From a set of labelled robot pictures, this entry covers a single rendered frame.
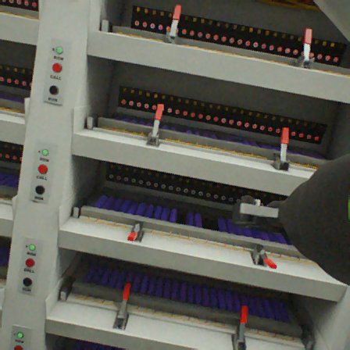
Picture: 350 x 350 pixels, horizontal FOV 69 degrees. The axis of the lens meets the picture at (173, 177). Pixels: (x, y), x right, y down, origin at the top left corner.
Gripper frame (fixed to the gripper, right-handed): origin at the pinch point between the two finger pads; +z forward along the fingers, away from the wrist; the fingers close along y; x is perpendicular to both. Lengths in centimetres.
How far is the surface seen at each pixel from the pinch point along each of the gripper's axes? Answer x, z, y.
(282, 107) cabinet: -32.6, 25.1, -10.8
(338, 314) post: 14.8, 17.8, -25.1
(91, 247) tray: 11.0, 17.1, 28.2
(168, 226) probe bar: 3.7, 19.3, 13.2
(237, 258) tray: 7.6, 17.2, -2.4
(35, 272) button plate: 18.4, 18.0, 38.8
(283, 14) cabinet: -55, 19, -6
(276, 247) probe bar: 3.7, 19.3, -11.3
